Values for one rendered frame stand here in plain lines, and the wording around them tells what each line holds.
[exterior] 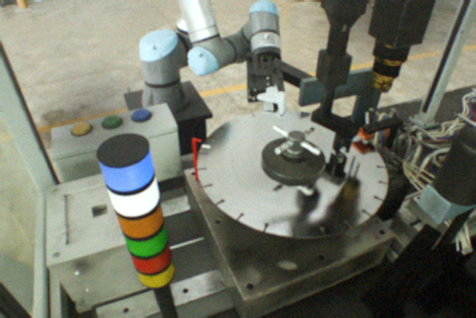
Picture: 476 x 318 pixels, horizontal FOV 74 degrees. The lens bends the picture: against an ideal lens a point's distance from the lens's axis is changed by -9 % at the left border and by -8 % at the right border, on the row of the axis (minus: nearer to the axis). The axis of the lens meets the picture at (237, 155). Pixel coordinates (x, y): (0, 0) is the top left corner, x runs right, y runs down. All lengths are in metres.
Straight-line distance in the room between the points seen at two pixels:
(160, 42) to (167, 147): 0.35
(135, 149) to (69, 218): 0.36
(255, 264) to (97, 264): 0.25
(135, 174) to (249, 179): 0.30
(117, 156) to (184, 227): 0.48
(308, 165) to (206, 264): 0.28
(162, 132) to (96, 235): 0.30
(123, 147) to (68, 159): 0.50
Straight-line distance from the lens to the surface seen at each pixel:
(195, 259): 0.70
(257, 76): 0.80
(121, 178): 0.29
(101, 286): 0.64
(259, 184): 0.55
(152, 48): 1.03
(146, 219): 0.33
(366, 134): 0.67
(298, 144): 0.57
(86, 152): 0.78
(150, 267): 0.39
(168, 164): 0.84
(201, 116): 1.09
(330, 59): 0.55
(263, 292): 0.55
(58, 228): 0.62
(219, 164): 0.59
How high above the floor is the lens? 1.33
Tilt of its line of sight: 39 degrees down
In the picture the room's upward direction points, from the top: 1 degrees clockwise
